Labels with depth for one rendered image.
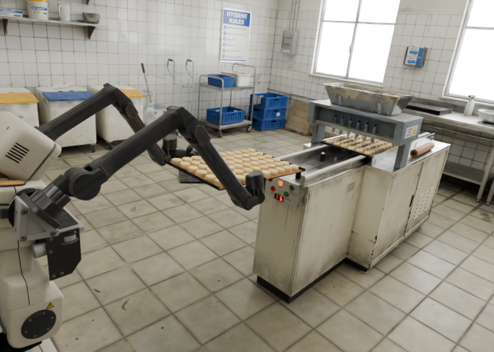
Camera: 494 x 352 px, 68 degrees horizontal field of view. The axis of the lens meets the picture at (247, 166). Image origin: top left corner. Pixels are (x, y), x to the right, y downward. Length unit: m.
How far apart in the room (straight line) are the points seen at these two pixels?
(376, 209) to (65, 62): 4.27
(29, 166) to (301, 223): 1.46
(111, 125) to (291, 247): 3.42
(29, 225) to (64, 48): 4.46
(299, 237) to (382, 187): 0.74
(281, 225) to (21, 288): 1.43
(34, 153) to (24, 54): 4.19
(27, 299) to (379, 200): 2.10
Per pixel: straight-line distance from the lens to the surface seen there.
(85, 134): 5.00
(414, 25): 6.01
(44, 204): 1.09
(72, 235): 1.30
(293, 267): 2.32
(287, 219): 2.21
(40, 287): 1.38
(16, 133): 1.17
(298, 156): 2.43
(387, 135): 2.63
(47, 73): 5.42
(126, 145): 1.13
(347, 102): 2.73
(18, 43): 5.32
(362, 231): 2.79
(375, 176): 2.63
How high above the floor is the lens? 1.60
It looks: 20 degrees down
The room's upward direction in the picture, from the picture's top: 5 degrees clockwise
